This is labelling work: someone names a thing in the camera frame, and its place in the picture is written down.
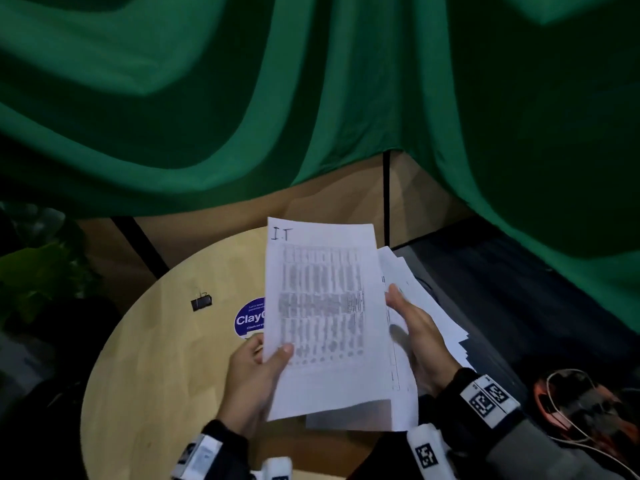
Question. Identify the white wrist marker block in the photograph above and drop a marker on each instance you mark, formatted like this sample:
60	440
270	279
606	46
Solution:
197	457
490	398

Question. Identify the black binder clip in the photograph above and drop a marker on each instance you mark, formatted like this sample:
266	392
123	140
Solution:
201	301

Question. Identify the black slanted strip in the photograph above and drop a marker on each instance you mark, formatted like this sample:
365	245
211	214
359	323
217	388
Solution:
142	247

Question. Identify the orange and black device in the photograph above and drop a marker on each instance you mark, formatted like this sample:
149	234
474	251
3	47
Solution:
590	407

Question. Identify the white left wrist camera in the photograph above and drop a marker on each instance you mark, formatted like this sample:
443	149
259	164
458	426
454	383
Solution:
276	468

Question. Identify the person's left thumb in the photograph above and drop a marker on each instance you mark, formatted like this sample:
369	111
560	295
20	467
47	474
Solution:
279	360

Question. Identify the green fabric backdrop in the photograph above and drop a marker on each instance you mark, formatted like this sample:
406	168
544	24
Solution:
250	94

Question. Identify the green leafy plant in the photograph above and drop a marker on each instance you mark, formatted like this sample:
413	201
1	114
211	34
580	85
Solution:
37	274

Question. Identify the person's right thumb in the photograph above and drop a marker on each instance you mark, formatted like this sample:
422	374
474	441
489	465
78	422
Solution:
401	303

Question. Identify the printed white paper sheet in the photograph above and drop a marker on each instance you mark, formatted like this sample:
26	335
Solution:
325	314

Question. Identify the white left wrist marker block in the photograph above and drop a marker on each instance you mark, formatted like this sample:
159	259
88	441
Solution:
197	457

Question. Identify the blue round sticker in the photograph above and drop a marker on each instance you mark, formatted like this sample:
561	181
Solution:
249	318

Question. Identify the person's right forearm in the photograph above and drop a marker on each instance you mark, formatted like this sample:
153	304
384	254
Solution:
530	452

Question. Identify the white right wrist marker block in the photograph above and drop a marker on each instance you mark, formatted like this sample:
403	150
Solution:
490	398

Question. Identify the black vertical pole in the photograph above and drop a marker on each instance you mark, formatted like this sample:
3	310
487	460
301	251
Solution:
386	194

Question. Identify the person's left forearm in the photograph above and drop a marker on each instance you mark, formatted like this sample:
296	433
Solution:
227	452

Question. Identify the person's right hand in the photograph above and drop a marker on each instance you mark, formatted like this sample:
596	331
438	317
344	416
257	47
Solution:
425	344

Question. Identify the person's left hand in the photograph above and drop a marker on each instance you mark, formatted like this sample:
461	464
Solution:
245	384

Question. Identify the stack of white papers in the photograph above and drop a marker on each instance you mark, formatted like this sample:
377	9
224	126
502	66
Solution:
400	399

